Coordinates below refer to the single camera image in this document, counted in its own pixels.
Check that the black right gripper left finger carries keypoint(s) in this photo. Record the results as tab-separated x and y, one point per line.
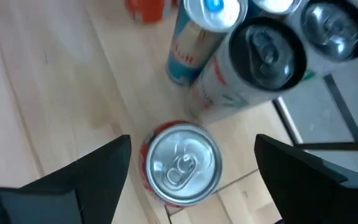
73	193

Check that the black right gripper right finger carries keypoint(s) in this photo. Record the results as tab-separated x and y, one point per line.
309	193

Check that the red soda can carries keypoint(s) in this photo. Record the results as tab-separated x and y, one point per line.
182	163

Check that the Celsius Peach Vibe can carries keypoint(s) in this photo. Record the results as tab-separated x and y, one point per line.
266	53

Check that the white Celsius can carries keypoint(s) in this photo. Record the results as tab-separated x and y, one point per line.
334	31

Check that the blue silver Red Bull can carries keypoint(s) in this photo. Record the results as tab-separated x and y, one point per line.
191	53

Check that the red Fanta strawberry can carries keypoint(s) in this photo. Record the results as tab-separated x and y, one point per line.
148	11

